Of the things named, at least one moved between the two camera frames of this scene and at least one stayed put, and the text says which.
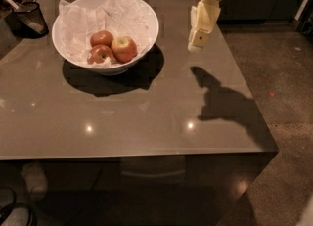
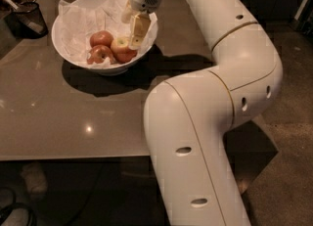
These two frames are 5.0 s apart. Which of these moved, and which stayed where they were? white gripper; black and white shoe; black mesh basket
Moved: white gripper
Stayed: black mesh basket; black and white shoe
